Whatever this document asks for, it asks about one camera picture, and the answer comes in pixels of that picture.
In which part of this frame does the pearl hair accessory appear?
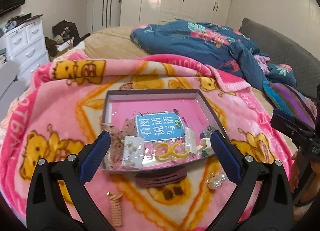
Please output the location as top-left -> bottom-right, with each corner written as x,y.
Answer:
206,173 -> 227,190

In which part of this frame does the peach spiral hair tie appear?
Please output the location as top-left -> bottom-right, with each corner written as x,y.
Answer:
106,191 -> 124,227

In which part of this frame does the maroon large hair clip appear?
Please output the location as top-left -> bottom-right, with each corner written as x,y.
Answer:
135,166 -> 187,188

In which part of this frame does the white bedroom door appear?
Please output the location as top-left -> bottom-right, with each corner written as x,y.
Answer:
91,0 -> 122,32

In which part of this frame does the striped colourful pillow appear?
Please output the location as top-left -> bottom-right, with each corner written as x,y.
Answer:
263,81 -> 317,127

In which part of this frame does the dark grey headboard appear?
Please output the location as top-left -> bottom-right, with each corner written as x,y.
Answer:
240,18 -> 320,101

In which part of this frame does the pink sheer glitter bow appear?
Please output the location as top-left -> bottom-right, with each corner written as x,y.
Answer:
101,119 -> 137,169

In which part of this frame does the white claw hair clip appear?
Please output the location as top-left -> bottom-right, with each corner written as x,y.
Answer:
197,138 -> 215,158

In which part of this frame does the pink cartoon bear blanket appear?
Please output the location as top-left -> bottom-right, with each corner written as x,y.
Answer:
1,51 -> 292,230

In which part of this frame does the white earring card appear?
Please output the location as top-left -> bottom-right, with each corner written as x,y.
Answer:
121,135 -> 145,169

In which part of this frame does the blue floral quilt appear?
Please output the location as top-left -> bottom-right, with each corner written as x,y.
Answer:
130,20 -> 297,90

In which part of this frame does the yellow hoop earrings pack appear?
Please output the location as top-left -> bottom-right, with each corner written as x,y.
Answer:
153,142 -> 189,162

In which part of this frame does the grey shallow box tray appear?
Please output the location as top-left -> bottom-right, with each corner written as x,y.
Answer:
101,89 -> 228,173

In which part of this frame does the blue Chinese book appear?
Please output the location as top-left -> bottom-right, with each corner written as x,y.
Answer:
135,112 -> 184,142

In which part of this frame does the white drawer chest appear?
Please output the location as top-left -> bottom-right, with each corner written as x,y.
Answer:
1,15 -> 50,86

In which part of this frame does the black bag on floor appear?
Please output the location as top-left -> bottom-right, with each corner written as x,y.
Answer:
52,20 -> 81,46

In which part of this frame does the tan bed sheet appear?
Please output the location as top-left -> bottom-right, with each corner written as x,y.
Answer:
84,27 -> 149,59

